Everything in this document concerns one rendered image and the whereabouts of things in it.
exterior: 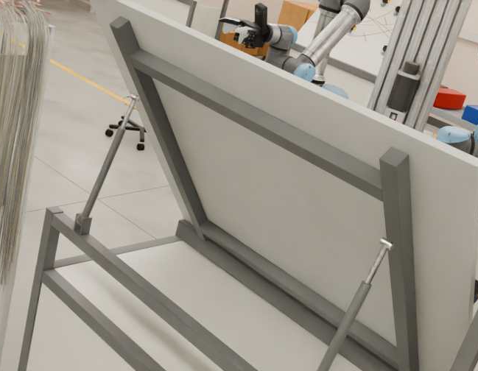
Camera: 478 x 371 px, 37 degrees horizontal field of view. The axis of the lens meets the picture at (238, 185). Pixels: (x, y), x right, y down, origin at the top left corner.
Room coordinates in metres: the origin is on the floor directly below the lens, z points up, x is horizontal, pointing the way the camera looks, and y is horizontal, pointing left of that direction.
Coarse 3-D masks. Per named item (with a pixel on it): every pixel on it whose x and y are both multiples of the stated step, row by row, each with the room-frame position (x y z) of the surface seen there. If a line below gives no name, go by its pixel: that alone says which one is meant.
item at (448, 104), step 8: (440, 88) 5.51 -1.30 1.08; (448, 88) 5.60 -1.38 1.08; (440, 96) 5.34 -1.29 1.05; (448, 96) 5.40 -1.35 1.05; (456, 96) 5.46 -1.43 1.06; (464, 96) 5.52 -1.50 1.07; (440, 104) 5.36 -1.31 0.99; (448, 104) 5.42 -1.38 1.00; (456, 104) 5.48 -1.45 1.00; (432, 112) 5.22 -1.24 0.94; (440, 112) 5.18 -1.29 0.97; (448, 112) 5.34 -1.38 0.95; (456, 112) 5.43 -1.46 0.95; (464, 112) 5.12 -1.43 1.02; (472, 112) 5.08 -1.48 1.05; (448, 120) 5.13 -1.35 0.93; (456, 120) 5.09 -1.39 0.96; (464, 120) 5.06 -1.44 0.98; (472, 120) 5.07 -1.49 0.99; (472, 128) 5.00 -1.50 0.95; (432, 136) 5.55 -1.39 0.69
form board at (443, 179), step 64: (128, 0) 1.80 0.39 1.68; (192, 64) 1.69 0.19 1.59; (256, 64) 1.50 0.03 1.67; (192, 128) 1.90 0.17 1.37; (320, 128) 1.44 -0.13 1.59; (384, 128) 1.29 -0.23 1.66; (256, 192) 1.82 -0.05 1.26; (320, 192) 1.58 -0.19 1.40; (448, 192) 1.25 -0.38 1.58; (320, 256) 1.76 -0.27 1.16; (384, 256) 1.52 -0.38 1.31; (448, 256) 1.35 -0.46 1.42; (384, 320) 1.69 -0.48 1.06; (448, 320) 1.47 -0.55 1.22
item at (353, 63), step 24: (384, 0) 7.12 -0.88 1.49; (312, 24) 7.25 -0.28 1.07; (360, 24) 7.08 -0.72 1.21; (384, 24) 6.89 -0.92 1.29; (336, 48) 6.94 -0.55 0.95; (360, 48) 6.86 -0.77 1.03; (384, 48) 6.67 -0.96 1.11; (336, 72) 6.77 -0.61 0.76; (360, 72) 6.60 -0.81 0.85; (360, 96) 6.57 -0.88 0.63
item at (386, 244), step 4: (380, 240) 1.36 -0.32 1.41; (384, 240) 1.36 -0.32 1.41; (388, 240) 1.36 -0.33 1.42; (384, 244) 1.36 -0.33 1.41; (388, 244) 1.35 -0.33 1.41; (392, 244) 1.35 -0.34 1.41; (384, 248) 1.35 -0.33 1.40; (388, 248) 1.35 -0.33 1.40; (392, 248) 1.35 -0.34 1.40; (380, 252) 1.35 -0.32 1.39; (384, 252) 1.35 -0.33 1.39; (380, 256) 1.35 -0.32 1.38; (376, 260) 1.35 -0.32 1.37; (380, 260) 1.35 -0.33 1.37; (376, 264) 1.35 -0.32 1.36; (372, 268) 1.35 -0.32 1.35; (376, 268) 1.34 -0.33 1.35; (372, 272) 1.34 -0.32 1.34; (368, 276) 1.34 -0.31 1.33; (372, 276) 1.34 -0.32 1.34; (368, 280) 1.34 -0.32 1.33
